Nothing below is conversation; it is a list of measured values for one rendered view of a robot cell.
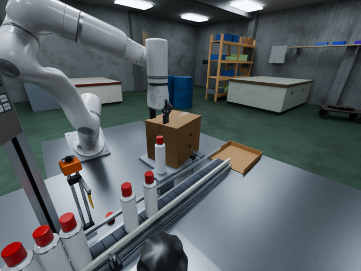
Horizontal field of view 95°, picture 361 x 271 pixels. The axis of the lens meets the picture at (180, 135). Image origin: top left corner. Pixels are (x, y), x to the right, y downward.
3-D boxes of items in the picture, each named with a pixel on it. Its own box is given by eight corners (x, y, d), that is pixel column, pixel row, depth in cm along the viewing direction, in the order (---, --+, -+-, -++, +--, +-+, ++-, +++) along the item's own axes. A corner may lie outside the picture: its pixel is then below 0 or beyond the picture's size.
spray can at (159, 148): (160, 176, 84) (158, 140, 76) (153, 171, 87) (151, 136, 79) (167, 172, 88) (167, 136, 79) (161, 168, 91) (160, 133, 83)
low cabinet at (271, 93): (306, 104, 645) (314, 80, 608) (279, 116, 496) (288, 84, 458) (257, 96, 781) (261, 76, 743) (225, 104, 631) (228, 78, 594)
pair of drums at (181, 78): (171, 99, 676) (171, 73, 635) (196, 106, 579) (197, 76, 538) (154, 102, 626) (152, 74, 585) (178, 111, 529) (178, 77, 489)
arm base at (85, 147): (80, 161, 109) (79, 149, 95) (67, 137, 113) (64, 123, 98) (108, 149, 121) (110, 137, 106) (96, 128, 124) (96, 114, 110)
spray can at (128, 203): (129, 237, 59) (122, 193, 51) (122, 228, 62) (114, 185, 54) (142, 228, 63) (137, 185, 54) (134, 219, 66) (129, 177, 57)
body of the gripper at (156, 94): (143, 80, 69) (144, 107, 74) (158, 83, 63) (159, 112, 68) (157, 79, 74) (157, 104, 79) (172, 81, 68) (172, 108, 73)
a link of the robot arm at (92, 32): (78, 44, 62) (153, 72, 78) (76, 41, 49) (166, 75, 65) (82, 18, 60) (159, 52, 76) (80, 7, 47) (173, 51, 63)
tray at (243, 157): (243, 174, 102) (244, 169, 100) (208, 158, 118) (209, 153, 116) (261, 156, 122) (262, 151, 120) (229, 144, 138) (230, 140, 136)
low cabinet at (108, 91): (105, 94, 744) (102, 77, 713) (124, 103, 604) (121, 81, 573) (63, 99, 649) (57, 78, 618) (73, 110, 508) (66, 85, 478)
